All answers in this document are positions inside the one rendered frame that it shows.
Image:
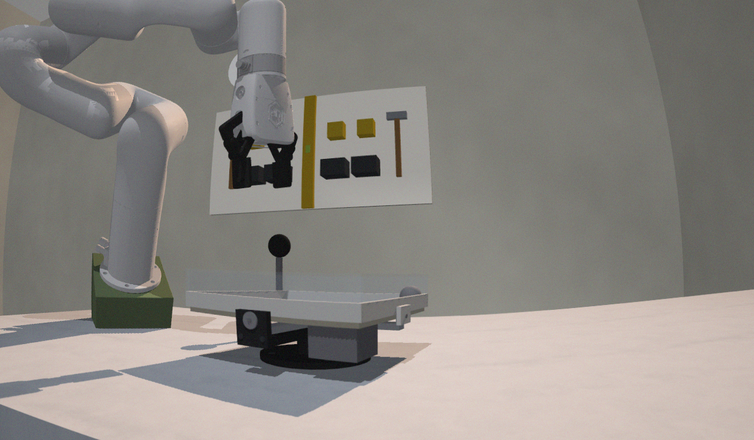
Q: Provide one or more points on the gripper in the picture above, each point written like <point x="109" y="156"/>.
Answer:
<point x="261" y="114"/>

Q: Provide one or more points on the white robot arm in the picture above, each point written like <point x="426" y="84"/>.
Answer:
<point x="150" y="127"/>

